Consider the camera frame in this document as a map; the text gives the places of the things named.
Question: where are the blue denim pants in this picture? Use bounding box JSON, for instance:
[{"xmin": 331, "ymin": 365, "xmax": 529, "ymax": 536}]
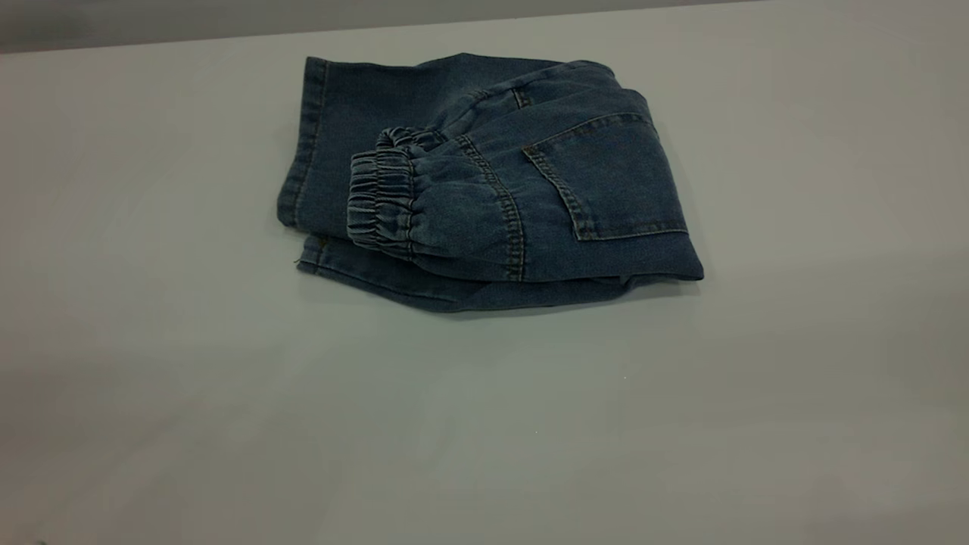
[{"xmin": 276, "ymin": 52, "xmax": 705, "ymax": 313}]

